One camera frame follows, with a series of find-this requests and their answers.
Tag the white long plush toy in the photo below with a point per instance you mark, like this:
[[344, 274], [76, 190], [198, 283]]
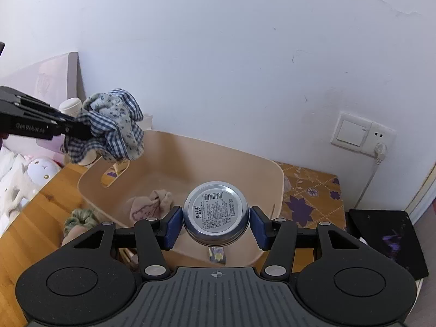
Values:
[[15, 190]]

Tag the green scrunchie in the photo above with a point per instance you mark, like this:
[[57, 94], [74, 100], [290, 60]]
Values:
[[81, 218]]

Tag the blue gingham fabric scrunchie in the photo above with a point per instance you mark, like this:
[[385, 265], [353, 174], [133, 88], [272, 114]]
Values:
[[112, 122]]

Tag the white power plug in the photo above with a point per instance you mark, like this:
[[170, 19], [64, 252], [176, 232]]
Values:
[[379, 151]]

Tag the round silver metal tin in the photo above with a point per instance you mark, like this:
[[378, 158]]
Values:
[[214, 211]]

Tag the wooden desktop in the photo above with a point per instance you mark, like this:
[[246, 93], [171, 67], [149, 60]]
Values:
[[44, 248]]

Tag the yellow purple floral mat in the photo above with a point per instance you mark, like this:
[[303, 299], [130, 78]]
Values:
[[310, 194]]

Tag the pink bed headboard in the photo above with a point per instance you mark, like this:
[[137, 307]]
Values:
[[37, 78]]

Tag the purple star-print packet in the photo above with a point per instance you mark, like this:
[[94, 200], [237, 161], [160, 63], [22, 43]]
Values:
[[217, 254]]

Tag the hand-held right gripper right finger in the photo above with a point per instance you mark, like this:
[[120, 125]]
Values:
[[260, 226]]

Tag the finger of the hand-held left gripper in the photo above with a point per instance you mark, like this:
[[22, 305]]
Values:
[[34, 105], [34, 127]]

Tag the white wall switch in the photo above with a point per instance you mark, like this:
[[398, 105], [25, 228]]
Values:
[[351, 132]]

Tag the black glossy board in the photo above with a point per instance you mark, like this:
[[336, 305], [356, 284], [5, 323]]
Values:
[[388, 238]]

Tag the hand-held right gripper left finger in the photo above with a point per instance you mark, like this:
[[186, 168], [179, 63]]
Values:
[[172, 226]]

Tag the beige pink fluffy sock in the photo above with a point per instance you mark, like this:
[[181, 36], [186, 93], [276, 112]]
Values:
[[150, 206]]

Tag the pink cloth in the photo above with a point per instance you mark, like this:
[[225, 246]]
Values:
[[71, 236]]

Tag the beige plastic basket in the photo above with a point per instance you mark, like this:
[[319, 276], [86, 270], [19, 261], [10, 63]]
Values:
[[235, 163]]

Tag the white wall socket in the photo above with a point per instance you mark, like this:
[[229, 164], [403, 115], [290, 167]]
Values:
[[386, 135]]

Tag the white round plush toy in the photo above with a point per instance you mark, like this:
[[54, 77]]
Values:
[[44, 172]]

